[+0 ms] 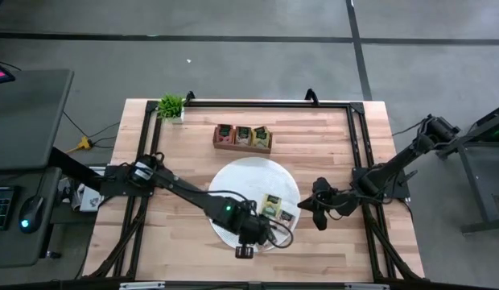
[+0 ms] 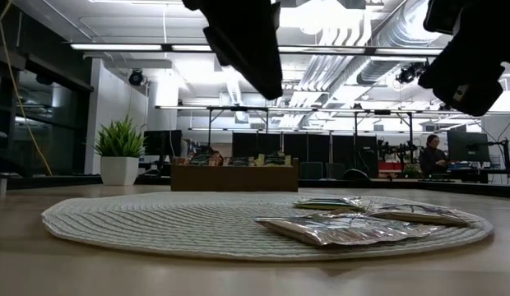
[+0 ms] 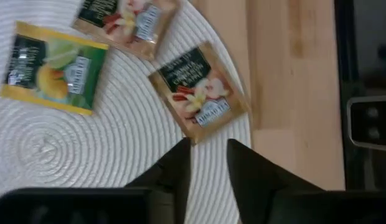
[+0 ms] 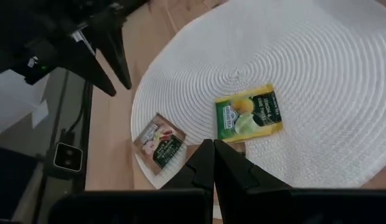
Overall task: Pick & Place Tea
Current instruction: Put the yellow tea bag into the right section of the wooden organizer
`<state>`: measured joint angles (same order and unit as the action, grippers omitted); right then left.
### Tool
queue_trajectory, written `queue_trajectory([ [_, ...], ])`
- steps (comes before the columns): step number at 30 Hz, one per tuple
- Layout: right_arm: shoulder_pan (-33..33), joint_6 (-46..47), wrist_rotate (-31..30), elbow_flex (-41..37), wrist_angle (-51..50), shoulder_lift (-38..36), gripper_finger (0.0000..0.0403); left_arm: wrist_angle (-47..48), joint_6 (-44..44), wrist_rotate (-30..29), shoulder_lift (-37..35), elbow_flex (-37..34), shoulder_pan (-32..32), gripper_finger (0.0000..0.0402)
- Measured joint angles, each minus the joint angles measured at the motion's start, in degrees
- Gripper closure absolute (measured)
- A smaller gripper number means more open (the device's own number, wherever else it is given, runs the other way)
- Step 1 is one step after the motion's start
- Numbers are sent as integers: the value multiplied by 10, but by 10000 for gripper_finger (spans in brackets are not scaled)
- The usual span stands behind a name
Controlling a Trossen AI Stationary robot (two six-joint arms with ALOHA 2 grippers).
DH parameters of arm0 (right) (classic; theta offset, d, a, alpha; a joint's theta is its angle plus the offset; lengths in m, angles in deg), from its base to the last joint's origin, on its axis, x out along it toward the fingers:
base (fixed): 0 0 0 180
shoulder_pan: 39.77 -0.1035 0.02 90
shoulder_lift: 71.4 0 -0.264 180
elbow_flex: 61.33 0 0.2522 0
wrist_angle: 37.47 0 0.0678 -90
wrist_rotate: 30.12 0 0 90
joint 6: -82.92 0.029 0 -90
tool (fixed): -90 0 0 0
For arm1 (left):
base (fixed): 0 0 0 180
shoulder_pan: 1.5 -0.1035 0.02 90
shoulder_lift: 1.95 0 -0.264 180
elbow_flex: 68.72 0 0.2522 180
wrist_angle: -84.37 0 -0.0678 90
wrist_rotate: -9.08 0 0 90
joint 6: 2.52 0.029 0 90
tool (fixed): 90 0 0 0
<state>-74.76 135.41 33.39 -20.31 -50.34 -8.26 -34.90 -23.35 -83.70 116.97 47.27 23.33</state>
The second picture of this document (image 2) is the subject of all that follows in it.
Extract person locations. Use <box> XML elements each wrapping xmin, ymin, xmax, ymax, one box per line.
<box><xmin>419</xmin><ymin>134</ymin><xmax>450</xmax><ymax>178</ymax></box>

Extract wooden three-compartment box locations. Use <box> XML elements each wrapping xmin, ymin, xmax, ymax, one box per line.
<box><xmin>170</xmin><ymin>158</ymin><xmax>300</xmax><ymax>193</ymax></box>

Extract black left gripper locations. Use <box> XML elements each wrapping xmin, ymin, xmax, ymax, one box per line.
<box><xmin>183</xmin><ymin>0</ymin><xmax>283</xmax><ymax>101</ymax></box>

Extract black metal station frame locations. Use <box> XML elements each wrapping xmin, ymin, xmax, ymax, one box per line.
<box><xmin>207</xmin><ymin>105</ymin><xmax>415</xmax><ymax>165</ymax></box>

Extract green plant in white pot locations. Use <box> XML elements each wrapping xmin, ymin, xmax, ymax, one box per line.
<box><xmin>94</xmin><ymin>116</ymin><xmax>147</xmax><ymax>186</ymax></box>

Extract black computer monitor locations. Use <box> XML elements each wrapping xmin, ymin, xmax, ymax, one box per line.
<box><xmin>142</xmin><ymin>129</ymin><xmax>183</xmax><ymax>156</ymax></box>
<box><xmin>447</xmin><ymin>131</ymin><xmax>491</xmax><ymax>164</ymax></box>

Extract black partition panels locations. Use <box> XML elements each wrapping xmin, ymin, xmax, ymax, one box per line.
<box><xmin>232</xmin><ymin>132</ymin><xmax>378</xmax><ymax>168</ymax></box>

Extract yellow tea bag packet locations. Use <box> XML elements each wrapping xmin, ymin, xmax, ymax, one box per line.
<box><xmin>294</xmin><ymin>196</ymin><xmax>365</xmax><ymax>213</ymax></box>

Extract yellow hanging cable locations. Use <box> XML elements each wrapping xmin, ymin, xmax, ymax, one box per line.
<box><xmin>0</xmin><ymin>0</ymin><xmax>54</xmax><ymax>177</ymax></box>

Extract black aluminium table frame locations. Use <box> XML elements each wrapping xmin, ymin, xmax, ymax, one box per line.
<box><xmin>0</xmin><ymin>174</ymin><xmax>510</xmax><ymax>199</ymax></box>

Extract dark green chair back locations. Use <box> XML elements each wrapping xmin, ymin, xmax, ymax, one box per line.
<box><xmin>299</xmin><ymin>161</ymin><xmax>324</xmax><ymax>180</ymax></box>

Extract white round woven placemat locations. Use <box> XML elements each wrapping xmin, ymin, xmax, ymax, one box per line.
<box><xmin>40</xmin><ymin>191</ymin><xmax>494</xmax><ymax>263</ymax></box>

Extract black track light cluster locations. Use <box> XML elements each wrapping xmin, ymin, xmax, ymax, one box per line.
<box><xmin>396</xmin><ymin>60</ymin><xmax>429</xmax><ymax>85</ymax></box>

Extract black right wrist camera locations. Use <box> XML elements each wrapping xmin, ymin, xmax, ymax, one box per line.
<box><xmin>422</xmin><ymin>0</ymin><xmax>466</xmax><ymax>36</ymax></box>

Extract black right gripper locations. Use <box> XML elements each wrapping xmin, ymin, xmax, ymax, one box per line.
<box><xmin>417</xmin><ymin>39</ymin><xmax>508</xmax><ymax>118</ymax></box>

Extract long linear ceiling light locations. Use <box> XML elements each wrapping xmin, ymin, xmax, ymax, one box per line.
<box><xmin>69</xmin><ymin>43</ymin><xmax>445</xmax><ymax>58</ymax></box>

